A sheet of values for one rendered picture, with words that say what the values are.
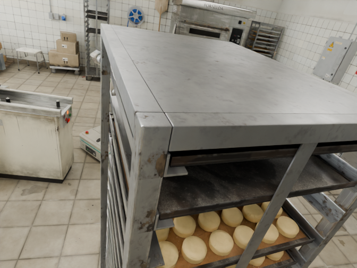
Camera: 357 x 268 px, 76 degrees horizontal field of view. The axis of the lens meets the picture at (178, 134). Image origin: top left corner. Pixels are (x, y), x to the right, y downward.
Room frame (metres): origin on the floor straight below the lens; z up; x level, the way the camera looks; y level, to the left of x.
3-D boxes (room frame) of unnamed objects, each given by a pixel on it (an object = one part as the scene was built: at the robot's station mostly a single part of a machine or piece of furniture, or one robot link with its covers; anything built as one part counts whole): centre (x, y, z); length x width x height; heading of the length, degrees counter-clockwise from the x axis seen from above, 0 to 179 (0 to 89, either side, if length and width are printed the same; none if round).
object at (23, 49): (4.92, 3.56, 0.23); 0.45 x 0.45 x 0.46; 8
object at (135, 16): (5.80, 1.52, 1.10); 0.41 x 0.17 x 1.10; 107
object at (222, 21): (5.73, -0.16, 1.01); 1.56 x 1.20 x 2.01; 107
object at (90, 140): (2.58, 0.89, 0.24); 0.68 x 0.53 x 0.41; 151
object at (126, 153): (0.48, 0.13, 1.59); 0.64 x 0.03 x 0.03; 25
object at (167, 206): (0.56, -0.05, 1.68); 0.60 x 0.40 x 0.02; 25
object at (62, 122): (1.91, 1.12, 0.77); 0.24 x 0.04 x 0.14; 8
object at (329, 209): (0.65, -0.23, 1.59); 0.64 x 0.03 x 0.03; 25
